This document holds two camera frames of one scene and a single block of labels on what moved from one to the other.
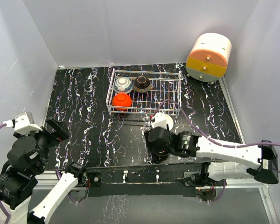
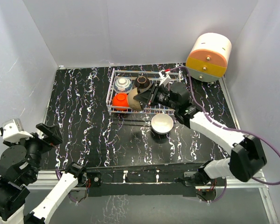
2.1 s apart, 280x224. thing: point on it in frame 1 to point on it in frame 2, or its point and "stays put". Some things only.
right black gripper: (150, 144) to (147, 97)
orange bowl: (122, 100) stays put
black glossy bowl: (161, 153) to (134, 104)
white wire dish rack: (144, 92) stays put
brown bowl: (142, 84) stays put
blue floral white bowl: (122, 85) stays put
